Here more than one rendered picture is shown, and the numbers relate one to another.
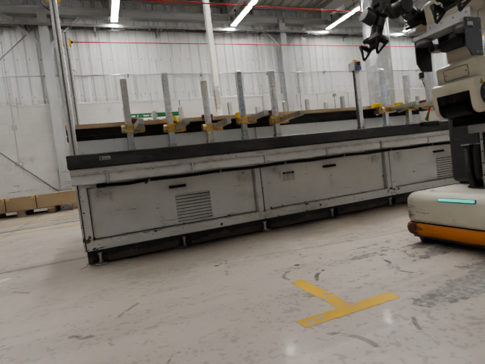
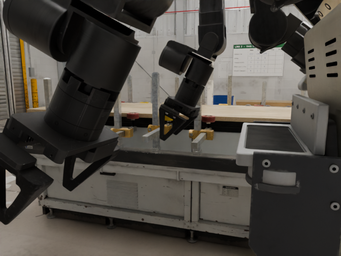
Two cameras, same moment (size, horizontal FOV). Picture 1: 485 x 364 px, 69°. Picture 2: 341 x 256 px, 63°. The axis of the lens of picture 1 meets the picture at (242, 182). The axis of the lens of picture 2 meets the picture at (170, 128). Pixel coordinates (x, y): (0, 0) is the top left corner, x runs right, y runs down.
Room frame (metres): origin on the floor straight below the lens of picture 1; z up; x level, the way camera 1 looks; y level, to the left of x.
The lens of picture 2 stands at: (1.22, -1.13, 1.13)
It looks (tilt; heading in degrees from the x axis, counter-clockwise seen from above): 10 degrees down; 38
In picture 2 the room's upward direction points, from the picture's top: straight up
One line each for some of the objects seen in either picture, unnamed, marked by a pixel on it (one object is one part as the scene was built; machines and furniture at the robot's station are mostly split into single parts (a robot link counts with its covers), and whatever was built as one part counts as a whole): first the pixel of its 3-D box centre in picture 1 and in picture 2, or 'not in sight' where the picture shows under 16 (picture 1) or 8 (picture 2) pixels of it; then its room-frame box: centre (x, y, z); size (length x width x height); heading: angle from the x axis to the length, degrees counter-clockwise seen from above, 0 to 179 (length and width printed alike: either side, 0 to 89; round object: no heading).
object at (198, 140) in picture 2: (285, 118); (202, 136); (2.49, -0.35, 0.82); 0.43 x 0.03 x 0.04; 22
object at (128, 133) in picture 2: (212, 127); (121, 132); (2.36, 0.16, 0.80); 0.14 x 0.06 x 0.05; 112
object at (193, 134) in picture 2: (278, 120); (201, 134); (2.54, -0.31, 0.82); 0.14 x 0.06 x 0.05; 112
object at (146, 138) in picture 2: (252, 118); (159, 131); (2.40, -0.12, 0.83); 0.43 x 0.03 x 0.04; 22
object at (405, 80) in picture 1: (408, 103); not in sight; (2.99, -1.45, 0.87); 0.04 x 0.04 x 0.48; 22
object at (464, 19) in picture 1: (447, 40); (291, 166); (1.67, -1.02, 0.99); 0.28 x 0.16 x 0.22; 22
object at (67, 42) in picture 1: (75, 99); not in sight; (3.09, 1.34, 1.25); 0.15 x 0.08 x 1.10; 112
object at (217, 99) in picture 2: not in sight; (223, 108); (7.60, 2.19, 0.36); 0.59 x 0.57 x 0.73; 22
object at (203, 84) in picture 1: (207, 116); (117, 121); (2.35, 0.18, 0.87); 0.04 x 0.04 x 0.48; 22
